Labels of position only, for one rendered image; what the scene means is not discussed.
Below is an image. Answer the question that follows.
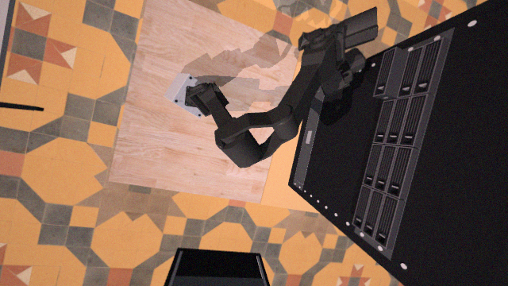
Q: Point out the black metal rack frame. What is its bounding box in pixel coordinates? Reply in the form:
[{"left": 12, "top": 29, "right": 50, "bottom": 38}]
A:
[{"left": 288, "top": 0, "right": 508, "bottom": 286}]

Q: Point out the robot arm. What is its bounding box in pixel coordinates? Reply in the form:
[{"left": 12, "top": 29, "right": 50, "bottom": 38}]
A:
[{"left": 185, "top": 6, "right": 379, "bottom": 168}]

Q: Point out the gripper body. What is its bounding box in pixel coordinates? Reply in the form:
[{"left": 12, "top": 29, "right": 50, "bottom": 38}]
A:
[{"left": 339, "top": 48, "right": 366, "bottom": 73}]

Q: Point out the tan flat board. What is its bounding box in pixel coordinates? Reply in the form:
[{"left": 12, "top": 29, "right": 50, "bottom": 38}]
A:
[{"left": 260, "top": 50, "right": 320, "bottom": 214}]

